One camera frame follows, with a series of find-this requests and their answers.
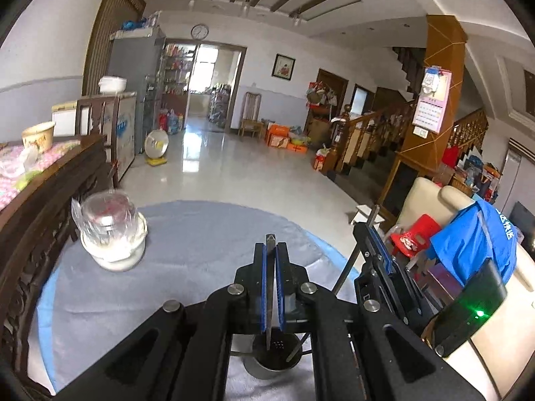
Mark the dark chopstick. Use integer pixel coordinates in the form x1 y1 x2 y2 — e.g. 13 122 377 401
287 332 310 362
266 234 277 351

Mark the dark metal utensil holder cup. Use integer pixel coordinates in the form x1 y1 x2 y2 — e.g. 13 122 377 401
243 328 304 380

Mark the dark chopstick crossing diagonal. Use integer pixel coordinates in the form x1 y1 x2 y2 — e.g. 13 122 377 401
332 204 382 297

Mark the red plastic child chair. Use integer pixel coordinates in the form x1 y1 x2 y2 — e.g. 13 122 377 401
386 214 442 260

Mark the white step stool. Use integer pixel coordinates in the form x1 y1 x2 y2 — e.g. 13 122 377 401
350 205 385 226

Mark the grey felt table cloth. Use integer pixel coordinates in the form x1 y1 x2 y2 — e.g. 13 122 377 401
37 201 346 390

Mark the blue jacket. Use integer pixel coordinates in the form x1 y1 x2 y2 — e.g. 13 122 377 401
426 200 517 285

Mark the cream sofa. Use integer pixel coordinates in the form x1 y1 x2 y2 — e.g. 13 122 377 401
397 177 534 400

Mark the white bowl with plastic bag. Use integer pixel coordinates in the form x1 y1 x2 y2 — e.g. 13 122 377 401
71 189 149 272

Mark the orange cardboard box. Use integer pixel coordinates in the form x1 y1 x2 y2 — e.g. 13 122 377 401
265 123 310 153

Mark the small white fan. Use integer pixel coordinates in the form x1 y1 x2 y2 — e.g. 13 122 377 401
144 129 169 167

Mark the white chest freezer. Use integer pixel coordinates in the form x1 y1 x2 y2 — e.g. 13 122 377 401
74 76 137 187

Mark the carved dark wood sideboard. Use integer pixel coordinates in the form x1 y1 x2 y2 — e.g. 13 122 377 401
1 135 111 398

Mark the framed flower picture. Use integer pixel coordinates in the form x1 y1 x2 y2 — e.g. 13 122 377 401
271 53 296 81

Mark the grey refrigerator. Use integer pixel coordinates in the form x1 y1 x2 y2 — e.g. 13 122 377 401
106 26 165 154

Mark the wooden chair by wall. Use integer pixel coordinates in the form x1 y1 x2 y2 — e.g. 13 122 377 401
238 92 263 138

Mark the wall calendar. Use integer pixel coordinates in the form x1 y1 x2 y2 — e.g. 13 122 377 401
413 66 452 134

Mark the round wall clock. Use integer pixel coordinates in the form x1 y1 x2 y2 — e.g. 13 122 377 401
191 24 209 41

